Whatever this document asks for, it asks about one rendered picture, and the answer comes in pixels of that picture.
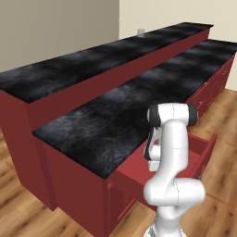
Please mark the red cupboard door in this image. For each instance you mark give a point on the red cupboard door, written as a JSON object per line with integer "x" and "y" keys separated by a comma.
{"x": 118, "y": 203}

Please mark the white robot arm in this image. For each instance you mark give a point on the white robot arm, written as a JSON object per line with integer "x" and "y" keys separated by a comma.
{"x": 172, "y": 148}

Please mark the red kitchen island cabinet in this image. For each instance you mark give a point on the red kitchen island cabinet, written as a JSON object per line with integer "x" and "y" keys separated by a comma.
{"x": 74, "y": 191}

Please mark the red open drawer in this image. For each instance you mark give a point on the red open drawer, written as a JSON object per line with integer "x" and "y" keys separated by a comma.
{"x": 135, "y": 172}

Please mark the run of red cupboards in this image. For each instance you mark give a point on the run of red cupboards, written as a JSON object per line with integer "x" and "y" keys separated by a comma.
{"x": 213, "y": 83}

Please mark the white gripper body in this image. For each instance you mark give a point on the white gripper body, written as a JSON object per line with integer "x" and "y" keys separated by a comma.
{"x": 154, "y": 166}

